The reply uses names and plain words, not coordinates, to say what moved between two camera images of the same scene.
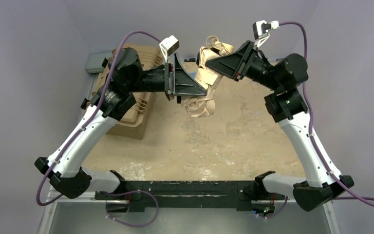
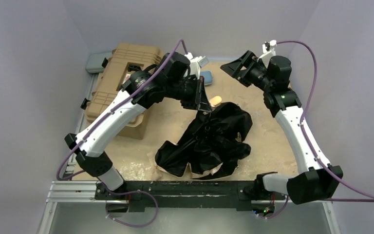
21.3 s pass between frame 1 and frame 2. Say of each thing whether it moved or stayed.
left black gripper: moved
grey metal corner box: stayed
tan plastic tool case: stayed
